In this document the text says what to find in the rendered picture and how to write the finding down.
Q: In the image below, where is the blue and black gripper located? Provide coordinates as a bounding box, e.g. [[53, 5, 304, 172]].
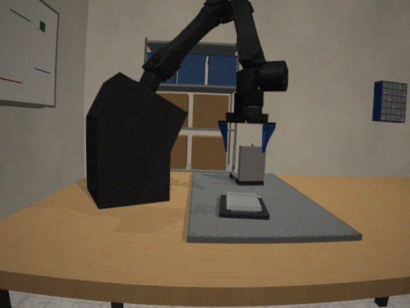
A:
[[218, 112, 276, 153]]

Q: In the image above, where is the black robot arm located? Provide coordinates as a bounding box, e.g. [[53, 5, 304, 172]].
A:
[[138, 0, 289, 117]]

